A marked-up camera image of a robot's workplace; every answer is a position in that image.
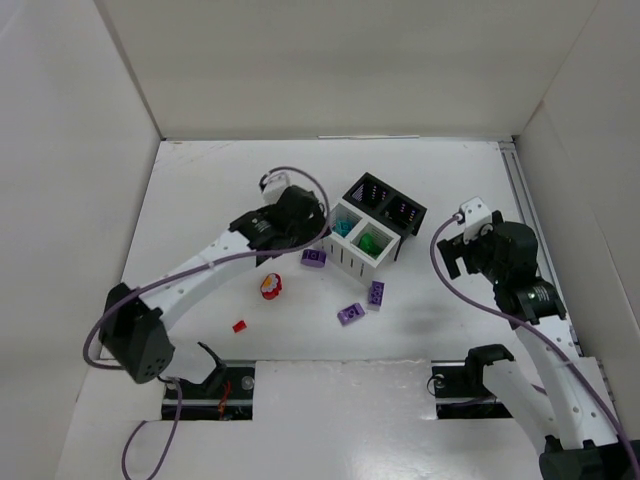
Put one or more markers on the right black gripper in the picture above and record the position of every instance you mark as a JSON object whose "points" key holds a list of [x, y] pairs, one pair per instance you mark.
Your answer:
{"points": [[451, 253]]}

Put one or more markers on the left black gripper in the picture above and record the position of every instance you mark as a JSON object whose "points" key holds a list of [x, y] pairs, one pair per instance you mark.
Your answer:
{"points": [[310, 215]]}

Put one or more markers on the teal rectangular lego brick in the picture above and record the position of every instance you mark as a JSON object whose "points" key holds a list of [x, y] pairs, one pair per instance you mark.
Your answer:
{"points": [[343, 227]]}

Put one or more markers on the red white flower lego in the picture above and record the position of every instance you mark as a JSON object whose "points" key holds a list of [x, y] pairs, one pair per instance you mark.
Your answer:
{"points": [[271, 286]]}

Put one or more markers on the light green lego brick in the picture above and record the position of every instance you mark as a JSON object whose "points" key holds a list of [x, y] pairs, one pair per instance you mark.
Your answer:
{"points": [[367, 244]]}

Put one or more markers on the small red lego piece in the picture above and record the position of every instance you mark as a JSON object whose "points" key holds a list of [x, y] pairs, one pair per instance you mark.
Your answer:
{"points": [[239, 326]]}

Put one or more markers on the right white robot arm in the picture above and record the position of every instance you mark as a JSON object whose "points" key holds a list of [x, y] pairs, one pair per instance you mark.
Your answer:
{"points": [[569, 419]]}

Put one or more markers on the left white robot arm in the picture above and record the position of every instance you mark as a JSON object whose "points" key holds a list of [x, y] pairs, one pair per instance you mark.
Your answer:
{"points": [[138, 322]]}

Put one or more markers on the purple round lego brick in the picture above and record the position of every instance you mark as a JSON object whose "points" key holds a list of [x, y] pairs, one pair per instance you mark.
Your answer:
{"points": [[313, 258]]}

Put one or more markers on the white double bin container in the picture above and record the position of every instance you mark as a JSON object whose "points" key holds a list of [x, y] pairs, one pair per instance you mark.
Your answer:
{"points": [[344, 252]]}

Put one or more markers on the black double bin container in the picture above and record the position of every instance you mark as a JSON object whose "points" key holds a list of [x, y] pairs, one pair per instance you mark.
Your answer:
{"points": [[386, 205]]}

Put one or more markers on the purple rectangular lego brick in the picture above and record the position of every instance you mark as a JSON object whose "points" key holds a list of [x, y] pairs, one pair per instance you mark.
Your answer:
{"points": [[376, 295]]}

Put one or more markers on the purple sloped lego brick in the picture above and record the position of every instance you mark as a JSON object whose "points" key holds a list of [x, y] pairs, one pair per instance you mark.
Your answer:
{"points": [[350, 314]]}

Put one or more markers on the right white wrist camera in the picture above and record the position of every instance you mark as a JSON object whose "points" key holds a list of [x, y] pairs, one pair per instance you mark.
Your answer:
{"points": [[475, 219]]}

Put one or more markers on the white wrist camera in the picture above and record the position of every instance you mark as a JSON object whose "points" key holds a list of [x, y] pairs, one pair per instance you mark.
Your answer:
{"points": [[475, 219], [272, 185]]}

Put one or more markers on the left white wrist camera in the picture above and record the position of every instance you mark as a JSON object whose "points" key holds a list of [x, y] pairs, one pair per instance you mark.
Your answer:
{"points": [[272, 185]]}

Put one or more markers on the aluminium rail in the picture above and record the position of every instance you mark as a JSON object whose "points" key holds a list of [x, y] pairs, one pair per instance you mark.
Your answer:
{"points": [[527, 212]]}

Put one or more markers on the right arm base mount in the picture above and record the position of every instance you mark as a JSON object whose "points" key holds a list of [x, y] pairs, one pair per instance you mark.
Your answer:
{"points": [[456, 386]]}

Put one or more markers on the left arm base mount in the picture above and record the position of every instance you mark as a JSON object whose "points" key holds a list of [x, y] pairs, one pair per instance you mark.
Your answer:
{"points": [[200, 386]]}

